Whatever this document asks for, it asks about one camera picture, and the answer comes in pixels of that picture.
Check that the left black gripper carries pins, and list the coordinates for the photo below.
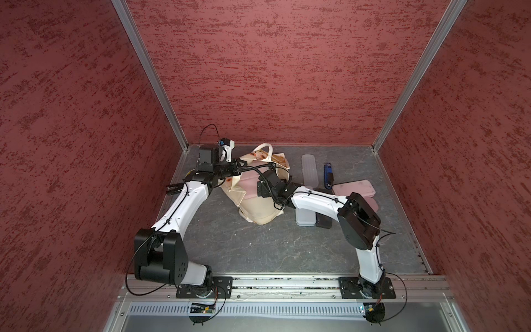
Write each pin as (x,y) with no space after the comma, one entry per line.
(236,167)

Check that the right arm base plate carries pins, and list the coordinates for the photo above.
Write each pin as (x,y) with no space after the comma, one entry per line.
(355,288)

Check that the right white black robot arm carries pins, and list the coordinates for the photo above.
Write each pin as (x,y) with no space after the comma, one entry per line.
(358,221)

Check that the white pencil case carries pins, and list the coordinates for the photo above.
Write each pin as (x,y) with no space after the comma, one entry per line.
(305,218)

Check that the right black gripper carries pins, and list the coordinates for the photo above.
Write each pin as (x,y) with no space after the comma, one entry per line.
(263,189)

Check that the pink pencil case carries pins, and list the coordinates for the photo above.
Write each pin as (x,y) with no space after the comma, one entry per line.
(372,203)
(363,187)

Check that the black pencil case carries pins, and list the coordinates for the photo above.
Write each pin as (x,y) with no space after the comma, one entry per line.
(323,221)

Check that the black scissors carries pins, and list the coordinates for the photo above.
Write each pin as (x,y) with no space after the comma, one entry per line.
(174,189)

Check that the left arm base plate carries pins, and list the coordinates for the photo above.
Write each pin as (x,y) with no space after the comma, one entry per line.
(218,287)

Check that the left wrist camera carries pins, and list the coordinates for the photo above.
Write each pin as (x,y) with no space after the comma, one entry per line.
(226,146)

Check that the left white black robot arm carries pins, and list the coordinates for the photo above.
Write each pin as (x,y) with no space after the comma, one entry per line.
(160,255)

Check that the aluminium mounting rail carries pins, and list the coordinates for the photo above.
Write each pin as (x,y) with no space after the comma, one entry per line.
(295,288)

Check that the printed canvas tote bag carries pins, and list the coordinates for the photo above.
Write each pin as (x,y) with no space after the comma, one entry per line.
(242,189)

